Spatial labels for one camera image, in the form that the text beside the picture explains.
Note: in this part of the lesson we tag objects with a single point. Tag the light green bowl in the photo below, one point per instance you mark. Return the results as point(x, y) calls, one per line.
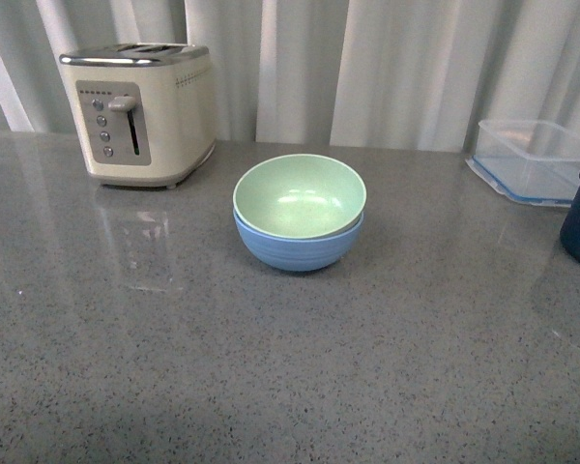
point(300, 196)

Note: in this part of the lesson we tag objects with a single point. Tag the light blue bowl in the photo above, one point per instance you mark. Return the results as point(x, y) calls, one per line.
point(294, 255)

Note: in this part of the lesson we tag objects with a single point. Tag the white pleated curtain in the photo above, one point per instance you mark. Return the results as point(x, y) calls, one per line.
point(415, 75)

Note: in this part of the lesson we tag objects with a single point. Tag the cream two-slot toaster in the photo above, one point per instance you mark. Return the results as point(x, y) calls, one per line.
point(145, 113)

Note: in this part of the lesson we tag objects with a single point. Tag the clear plastic food container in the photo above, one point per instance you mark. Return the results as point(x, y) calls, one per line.
point(534, 162)

